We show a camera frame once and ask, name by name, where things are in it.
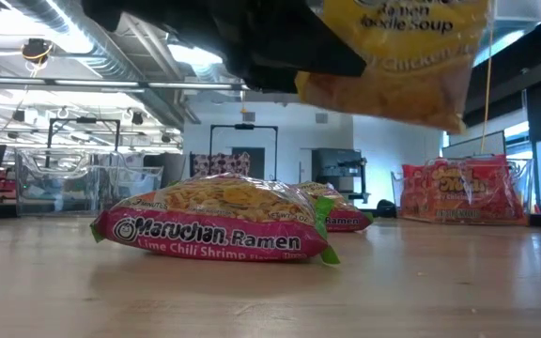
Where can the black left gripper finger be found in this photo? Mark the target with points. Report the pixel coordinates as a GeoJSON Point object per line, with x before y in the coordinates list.
{"type": "Point", "coordinates": [294, 51]}

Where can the pink-green lime shrimp ramen pack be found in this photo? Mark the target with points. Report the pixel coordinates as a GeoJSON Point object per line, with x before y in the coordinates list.
{"type": "Point", "coordinates": [345, 218]}
{"type": "Point", "coordinates": [214, 235]}

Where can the orange chicken noodle pack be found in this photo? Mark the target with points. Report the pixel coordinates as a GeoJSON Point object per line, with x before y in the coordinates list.
{"type": "Point", "coordinates": [458, 192]}

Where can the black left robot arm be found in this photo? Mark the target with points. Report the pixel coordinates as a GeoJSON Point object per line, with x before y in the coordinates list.
{"type": "Point", "coordinates": [103, 11]}

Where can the long linear ceiling light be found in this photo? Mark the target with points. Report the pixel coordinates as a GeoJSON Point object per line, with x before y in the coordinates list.
{"type": "Point", "coordinates": [87, 83]}

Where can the dark door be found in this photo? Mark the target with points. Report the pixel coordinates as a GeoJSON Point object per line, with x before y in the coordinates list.
{"type": "Point", "coordinates": [257, 164]}

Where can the black equipment cart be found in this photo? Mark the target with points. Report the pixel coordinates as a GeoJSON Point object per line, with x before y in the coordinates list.
{"type": "Point", "coordinates": [336, 164]}

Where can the patterned fabric panel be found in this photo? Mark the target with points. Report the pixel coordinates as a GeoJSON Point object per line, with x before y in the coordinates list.
{"type": "Point", "coordinates": [219, 164]}

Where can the black ceiling-mounted device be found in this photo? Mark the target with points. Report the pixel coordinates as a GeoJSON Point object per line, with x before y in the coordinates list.
{"type": "Point", "coordinates": [35, 49]}

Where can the black round object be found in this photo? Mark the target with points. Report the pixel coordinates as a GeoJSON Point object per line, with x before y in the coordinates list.
{"type": "Point", "coordinates": [386, 209]}

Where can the grey display panel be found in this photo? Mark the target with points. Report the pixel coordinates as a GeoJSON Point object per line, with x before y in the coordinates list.
{"type": "Point", "coordinates": [472, 146]}

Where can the clear plastic bin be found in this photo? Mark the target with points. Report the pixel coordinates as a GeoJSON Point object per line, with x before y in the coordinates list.
{"type": "Point", "coordinates": [54, 188]}
{"type": "Point", "coordinates": [526, 197]}

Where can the grey square wall vent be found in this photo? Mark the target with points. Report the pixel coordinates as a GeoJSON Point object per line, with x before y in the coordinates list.
{"type": "Point", "coordinates": [321, 118]}
{"type": "Point", "coordinates": [248, 117]}

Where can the black gantry frame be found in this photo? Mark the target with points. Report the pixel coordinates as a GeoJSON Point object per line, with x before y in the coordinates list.
{"type": "Point", "coordinates": [244, 126]}
{"type": "Point", "coordinates": [85, 120]}

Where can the silver ventilation duct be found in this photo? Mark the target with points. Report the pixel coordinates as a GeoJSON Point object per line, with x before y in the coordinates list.
{"type": "Point", "coordinates": [158, 101]}

